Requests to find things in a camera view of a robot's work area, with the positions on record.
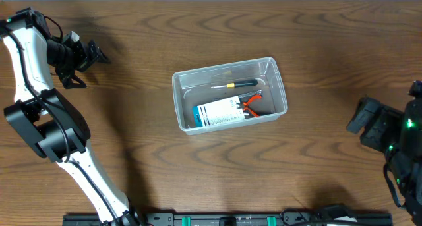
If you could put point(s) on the clear plastic container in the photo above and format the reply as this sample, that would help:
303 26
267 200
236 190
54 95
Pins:
194 87

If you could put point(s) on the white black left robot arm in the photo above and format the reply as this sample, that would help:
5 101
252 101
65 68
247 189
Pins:
49 124

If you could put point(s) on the small claw hammer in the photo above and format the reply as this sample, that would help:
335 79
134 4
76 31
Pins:
263 113

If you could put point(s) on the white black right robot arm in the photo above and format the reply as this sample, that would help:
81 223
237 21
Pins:
402 170

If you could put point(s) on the red handled pliers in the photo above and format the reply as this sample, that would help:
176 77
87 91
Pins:
245 104

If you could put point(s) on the silver combination wrench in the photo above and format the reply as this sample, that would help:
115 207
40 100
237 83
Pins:
254 93

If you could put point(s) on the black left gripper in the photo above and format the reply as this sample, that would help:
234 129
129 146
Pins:
82 58

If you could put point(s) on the black yellow screwdriver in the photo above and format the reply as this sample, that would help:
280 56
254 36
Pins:
238 84

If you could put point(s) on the blue white cardboard box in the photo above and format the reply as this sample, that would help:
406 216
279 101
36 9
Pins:
218 112

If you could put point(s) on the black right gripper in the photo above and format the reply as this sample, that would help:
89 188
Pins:
384 116

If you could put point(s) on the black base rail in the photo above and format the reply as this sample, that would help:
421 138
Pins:
264 219

